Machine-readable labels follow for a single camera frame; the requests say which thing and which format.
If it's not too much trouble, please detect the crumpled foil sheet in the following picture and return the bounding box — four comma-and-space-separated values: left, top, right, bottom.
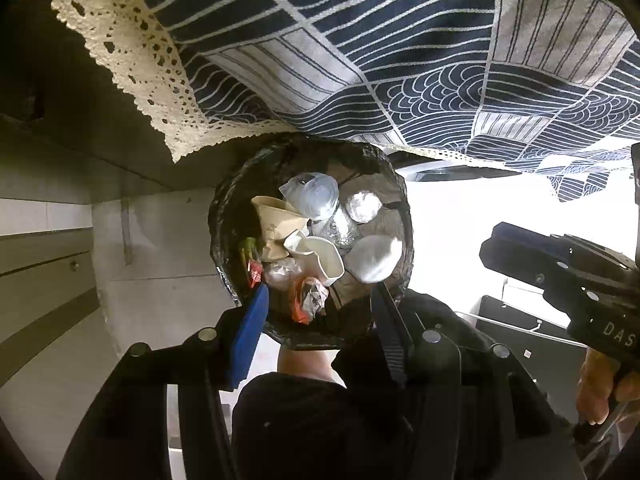
315, 210, 361, 251

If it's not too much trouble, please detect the large white tissue wad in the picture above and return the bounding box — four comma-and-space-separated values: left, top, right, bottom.
345, 234, 404, 283

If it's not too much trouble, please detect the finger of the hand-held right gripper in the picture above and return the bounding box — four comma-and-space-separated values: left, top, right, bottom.
479, 221, 563, 293

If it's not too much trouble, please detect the blue patterned lace-edged tablecloth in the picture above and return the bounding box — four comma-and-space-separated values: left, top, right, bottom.
42, 0, 640, 203

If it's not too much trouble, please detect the dark wooden table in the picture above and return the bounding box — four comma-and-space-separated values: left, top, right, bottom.
0, 0, 281, 196

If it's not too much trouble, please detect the orange wrapper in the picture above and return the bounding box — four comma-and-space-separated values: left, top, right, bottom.
291, 280, 313, 323

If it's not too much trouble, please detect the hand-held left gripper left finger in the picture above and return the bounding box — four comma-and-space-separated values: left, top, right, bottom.
56, 285, 271, 480

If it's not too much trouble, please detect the person's right hand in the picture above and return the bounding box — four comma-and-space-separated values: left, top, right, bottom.
575, 349, 640, 427

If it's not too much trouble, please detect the clear plastic cup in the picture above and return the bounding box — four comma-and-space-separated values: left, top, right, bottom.
279, 172, 340, 222

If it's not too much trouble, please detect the foil ball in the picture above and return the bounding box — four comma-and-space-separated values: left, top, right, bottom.
347, 189, 385, 223

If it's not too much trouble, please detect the crumpled clear plastic film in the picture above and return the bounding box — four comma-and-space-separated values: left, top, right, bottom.
262, 257, 306, 291

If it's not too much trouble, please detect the crumpled white paper cup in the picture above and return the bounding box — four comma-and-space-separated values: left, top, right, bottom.
284, 230, 346, 287

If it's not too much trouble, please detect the person's black clothing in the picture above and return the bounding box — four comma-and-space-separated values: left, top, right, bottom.
230, 290, 501, 480

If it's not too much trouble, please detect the person's bare leg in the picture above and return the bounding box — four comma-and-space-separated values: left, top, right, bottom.
277, 345, 333, 382

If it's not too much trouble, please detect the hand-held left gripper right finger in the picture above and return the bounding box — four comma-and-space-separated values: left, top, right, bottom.
370, 282, 586, 480

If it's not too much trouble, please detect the crumpled brown paper cup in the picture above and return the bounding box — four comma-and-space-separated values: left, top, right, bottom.
250, 195, 311, 263

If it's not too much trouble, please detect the bin with black bag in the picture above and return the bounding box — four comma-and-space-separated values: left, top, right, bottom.
207, 137, 416, 352

